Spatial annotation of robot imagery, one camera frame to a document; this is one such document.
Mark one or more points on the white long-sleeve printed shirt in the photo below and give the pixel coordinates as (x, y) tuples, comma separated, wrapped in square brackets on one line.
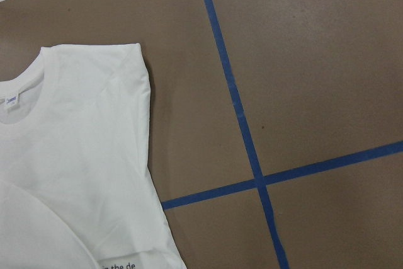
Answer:
[(76, 190)]

